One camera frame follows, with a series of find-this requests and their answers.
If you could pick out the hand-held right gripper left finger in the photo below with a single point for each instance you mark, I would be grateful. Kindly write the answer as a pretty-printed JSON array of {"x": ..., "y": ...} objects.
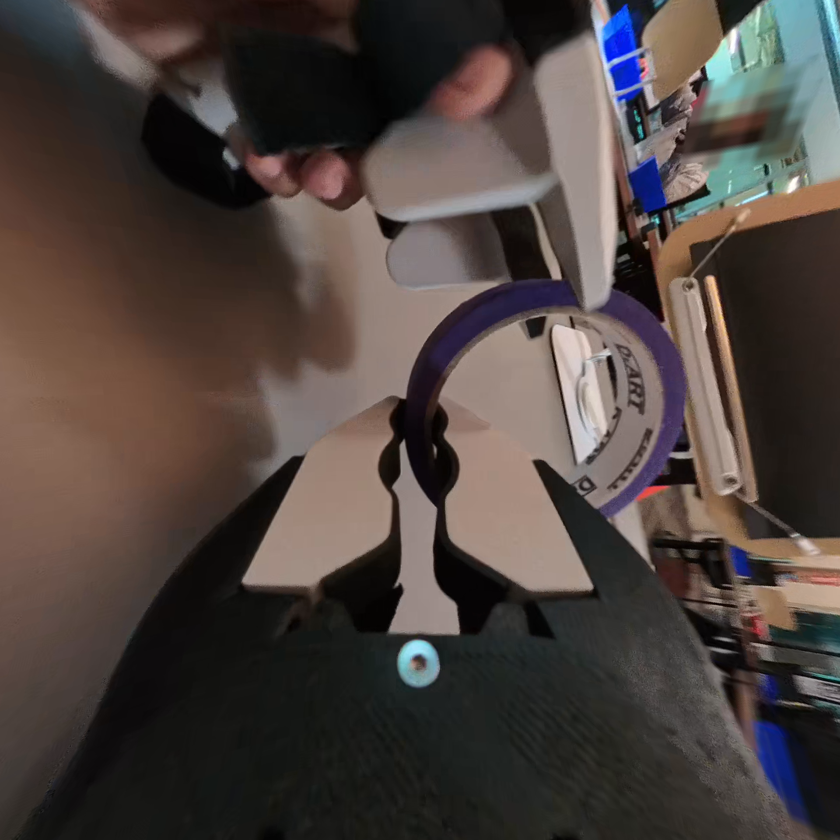
[{"x": 328, "y": 518}]

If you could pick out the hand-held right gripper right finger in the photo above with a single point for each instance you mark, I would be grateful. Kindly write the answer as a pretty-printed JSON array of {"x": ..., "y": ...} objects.
[{"x": 512, "y": 525}]

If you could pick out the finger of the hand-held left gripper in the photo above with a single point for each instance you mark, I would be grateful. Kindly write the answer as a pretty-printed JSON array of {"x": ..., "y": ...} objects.
[
  {"x": 577, "y": 164},
  {"x": 446, "y": 256}
]

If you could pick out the purple tape roll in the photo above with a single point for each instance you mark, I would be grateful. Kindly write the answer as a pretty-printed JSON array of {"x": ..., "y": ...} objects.
[{"x": 656, "y": 367}]

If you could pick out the grey desk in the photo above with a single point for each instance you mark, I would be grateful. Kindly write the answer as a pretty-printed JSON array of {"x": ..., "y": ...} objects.
[{"x": 131, "y": 394}]

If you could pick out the person's left hand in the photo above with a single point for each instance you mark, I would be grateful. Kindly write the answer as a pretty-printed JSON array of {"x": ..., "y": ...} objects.
[{"x": 321, "y": 180}]

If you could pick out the small blue bin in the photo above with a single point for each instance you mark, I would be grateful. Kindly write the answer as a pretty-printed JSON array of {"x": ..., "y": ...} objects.
[{"x": 620, "y": 46}]

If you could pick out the large stand with tan board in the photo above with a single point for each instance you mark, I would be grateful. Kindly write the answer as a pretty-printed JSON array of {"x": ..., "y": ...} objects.
[{"x": 682, "y": 46}]

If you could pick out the white tilting stand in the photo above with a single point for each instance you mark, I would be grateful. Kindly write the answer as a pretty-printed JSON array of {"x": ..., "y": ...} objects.
[{"x": 571, "y": 367}]

